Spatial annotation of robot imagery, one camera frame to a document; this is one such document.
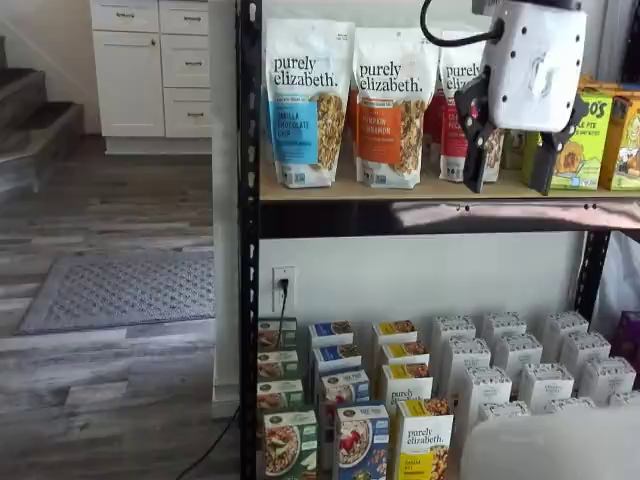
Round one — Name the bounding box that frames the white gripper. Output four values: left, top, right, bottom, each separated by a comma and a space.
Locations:
453, 0, 589, 196

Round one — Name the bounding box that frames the yellow purely elizabeth box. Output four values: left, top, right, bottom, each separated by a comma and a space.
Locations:
372, 321, 419, 346
379, 342, 431, 369
380, 363, 435, 416
394, 398, 455, 480

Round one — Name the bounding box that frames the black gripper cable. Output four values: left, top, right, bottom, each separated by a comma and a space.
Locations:
418, 0, 504, 50

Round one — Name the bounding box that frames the grey patterned doormat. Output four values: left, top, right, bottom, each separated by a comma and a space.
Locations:
13, 251, 216, 336

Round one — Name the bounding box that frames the black floor cable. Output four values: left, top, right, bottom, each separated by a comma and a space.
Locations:
174, 404, 242, 480

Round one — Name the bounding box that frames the orange purely elizabeth granola bag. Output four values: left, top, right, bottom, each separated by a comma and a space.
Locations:
352, 27, 442, 190

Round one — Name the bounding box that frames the grey wooden staircase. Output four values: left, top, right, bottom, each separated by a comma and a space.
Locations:
0, 35, 85, 201

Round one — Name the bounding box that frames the light wooden shelf board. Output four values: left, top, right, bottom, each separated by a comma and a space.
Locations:
259, 147, 640, 205

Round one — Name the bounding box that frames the white cabinet drawer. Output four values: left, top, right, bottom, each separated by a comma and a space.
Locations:
159, 0, 210, 35
163, 88, 214, 137
160, 34, 211, 88
91, 0, 160, 32

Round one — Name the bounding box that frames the white cabinet door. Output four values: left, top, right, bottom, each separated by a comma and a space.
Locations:
93, 30, 165, 137

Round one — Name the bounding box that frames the blue purely elizabeth granola bag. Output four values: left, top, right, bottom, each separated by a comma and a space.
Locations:
264, 18, 357, 190
260, 84, 275, 166

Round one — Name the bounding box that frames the white kitchen cabinet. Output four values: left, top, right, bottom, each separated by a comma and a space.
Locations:
89, 0, 214, 155

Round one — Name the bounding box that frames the white wall outlet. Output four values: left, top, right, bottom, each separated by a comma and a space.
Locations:
272, 266, 296, 312

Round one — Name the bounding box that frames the yellow Bobo's snack box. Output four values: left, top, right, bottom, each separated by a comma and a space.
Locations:
579, 74, 640, 100
598, 93, 640, 192

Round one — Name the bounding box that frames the purple box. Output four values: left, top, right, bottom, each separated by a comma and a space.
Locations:
614, 309, 640, 359

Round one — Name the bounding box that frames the green Nature's Path oatmeal box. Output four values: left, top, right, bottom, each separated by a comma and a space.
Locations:
257, 318, 299, 353
257, 379, 305, 414
263, 409, 320, 480
257, 349, 300, 384

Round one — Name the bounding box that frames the black power cord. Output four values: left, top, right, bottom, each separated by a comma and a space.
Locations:
276, 277, 292, 347

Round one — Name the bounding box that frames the green Bobo's apple pie box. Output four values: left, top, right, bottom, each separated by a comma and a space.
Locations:
522, 88, 614, 191
501, 128, 527, 171

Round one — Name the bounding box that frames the red purely elizabeth granola bag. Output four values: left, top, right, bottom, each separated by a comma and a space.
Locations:
423, 94, 444, 156
438, 29, 504, 183

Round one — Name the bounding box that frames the blue white oatmeal box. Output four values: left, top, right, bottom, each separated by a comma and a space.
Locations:
333, 403, 391, 480
308, 321, 355, 351
310, 344, 363, 401
319, 368, 371, 441

